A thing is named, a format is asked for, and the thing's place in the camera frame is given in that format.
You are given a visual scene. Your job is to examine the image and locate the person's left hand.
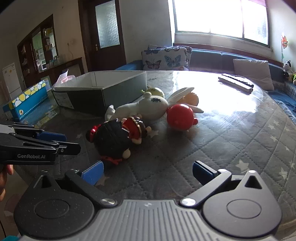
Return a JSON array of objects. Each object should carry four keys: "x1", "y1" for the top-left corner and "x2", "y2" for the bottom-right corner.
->
[{"x1": 0, "y1": 164, "x2": 15, "y2": 198}]

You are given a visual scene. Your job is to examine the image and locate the grey pillow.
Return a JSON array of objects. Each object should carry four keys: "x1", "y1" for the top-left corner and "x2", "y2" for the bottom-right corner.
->
[{"x1": 232, "y1": 59, "x2": 275, "y2": 91}]

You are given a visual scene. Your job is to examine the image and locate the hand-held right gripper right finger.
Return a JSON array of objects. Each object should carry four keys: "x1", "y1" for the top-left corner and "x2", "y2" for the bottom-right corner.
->
[{"x1": 180, "y1": 160, "x2": 269, "y2": 208}]

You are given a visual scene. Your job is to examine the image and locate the blue dotted tissue box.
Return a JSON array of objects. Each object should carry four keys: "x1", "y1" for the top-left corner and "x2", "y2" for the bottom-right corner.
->
[{"x1": 3, "y1": 80, "x2": 49, "y2": 121}]

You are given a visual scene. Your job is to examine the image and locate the grey remote control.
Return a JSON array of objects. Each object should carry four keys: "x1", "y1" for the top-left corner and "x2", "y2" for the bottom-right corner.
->
[{"x1": 218, "y1": 76, "x2": 252, "y2": 94}]

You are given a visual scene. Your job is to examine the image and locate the pink paper bag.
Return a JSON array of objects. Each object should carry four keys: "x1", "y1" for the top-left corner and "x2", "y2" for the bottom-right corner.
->
[{"x1": 57, "y1": 69, "x2": 77, "y2": 84}]

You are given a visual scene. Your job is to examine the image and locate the red round toy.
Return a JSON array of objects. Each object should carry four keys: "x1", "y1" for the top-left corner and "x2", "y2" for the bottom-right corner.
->
[{"x1": 166, "y1": 104, "x2": 199, "y2": 132}]

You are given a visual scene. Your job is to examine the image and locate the butterfly print pillow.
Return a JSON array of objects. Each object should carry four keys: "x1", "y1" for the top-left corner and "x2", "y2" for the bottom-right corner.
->
[
  {"x1": 148, "y1": 44, "x2": 193, "y2": 68},
  {"x1": 142, "y1": 46, "x2": 188, "y2": 71}
]

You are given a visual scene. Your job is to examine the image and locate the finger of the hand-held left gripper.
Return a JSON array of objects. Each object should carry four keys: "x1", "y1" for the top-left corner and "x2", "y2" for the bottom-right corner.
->
[
  {"x1": 35, "y1": 138, "x2": 82, "y2": 156},
  {"x1": 9, "y1": 125, "x2": 68, "y2": 143}
]

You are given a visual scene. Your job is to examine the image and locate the green alien toy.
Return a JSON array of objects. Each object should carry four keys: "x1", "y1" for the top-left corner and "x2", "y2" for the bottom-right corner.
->
[{"x1": 141, "y1": 87, "x2": 165, "y2": 99}]

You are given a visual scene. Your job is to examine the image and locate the white rabbit plush toy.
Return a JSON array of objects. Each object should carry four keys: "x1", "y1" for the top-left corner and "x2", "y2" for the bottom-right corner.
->
[{"x1": 105, "y1": 87, "x2": 204, "y2": 122}]

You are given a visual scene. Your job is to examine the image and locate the black-haired doll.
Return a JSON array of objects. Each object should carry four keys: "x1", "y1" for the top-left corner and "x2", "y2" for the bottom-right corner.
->
[{"x1": 86, "y1": 116, "x2": 159, "y2": 165}]

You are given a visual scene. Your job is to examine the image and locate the blue sofa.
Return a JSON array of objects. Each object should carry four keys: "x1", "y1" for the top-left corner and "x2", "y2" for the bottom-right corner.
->
[{"x1": 114, "y1": 48, "x2": 296, "y2": 127}]

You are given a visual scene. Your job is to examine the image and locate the white fridge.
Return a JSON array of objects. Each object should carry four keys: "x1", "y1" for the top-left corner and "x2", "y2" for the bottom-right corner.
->
[{"x1": 2, "y1": 62, "x2": 22, "y2": 96}]

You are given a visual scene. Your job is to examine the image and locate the cow plush toy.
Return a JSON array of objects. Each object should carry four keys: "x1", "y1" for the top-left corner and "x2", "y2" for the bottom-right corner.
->
[{"x1": 282, "y1": 60, "x2": 293, "y2": 78}]

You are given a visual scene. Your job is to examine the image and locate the colourful pinwheel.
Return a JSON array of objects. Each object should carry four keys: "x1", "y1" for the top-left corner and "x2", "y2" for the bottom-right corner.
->
[{"x1": 280, "y1": 35, "x2": 289, "y2": 66}]

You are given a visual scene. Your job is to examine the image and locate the dark wooden cabinet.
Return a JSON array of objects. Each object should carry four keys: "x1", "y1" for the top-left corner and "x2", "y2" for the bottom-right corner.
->
[{"x1": 17, "y1": 14, "x2": 84, "y2": 88}]

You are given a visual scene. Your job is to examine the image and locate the grey cardboard box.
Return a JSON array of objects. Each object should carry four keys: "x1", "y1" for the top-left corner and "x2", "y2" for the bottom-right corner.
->
[{"x1": 51, "y1": 71, "x2": 148, "y2": 114}]

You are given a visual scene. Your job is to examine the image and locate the quilted desktop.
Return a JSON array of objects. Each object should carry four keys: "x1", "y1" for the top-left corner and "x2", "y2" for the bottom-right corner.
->
[{"x1": 0, "y1": 70, "x2": 296, "y2": 241}]

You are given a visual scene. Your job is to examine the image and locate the tan peanut toy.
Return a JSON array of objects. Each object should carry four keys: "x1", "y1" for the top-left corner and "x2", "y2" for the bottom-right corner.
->
[{"x1": 178, "y1": 91, "x2": 199, "y2": 107}]

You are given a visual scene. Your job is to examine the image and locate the dark wooden door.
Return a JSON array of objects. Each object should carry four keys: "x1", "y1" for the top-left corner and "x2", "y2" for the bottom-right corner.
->
[{"x1": 78, "y1": 0, "x2": 127, "y2": 73}]

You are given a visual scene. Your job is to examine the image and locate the black remote control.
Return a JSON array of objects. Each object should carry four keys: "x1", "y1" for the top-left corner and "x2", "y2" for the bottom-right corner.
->
[{"x1": 221, "y1": 73, "x2": 254, "y2": 89}]

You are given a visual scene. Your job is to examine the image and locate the window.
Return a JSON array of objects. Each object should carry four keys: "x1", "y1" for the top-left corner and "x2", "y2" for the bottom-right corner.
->
[{"x1": 172, "y1": 0, "x2": 270, "y2": 48}]

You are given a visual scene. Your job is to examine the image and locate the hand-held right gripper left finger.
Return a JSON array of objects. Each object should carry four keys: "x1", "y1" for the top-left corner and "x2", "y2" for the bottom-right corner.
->
[{"x1": 29, "y1": 160, "x2": 117, "y2": 208}]

